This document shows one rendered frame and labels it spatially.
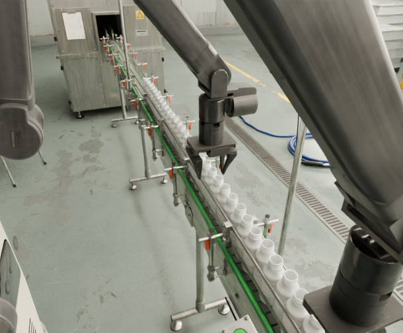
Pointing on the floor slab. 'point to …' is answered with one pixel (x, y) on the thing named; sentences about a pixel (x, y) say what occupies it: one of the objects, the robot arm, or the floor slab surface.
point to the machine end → (78, 55)
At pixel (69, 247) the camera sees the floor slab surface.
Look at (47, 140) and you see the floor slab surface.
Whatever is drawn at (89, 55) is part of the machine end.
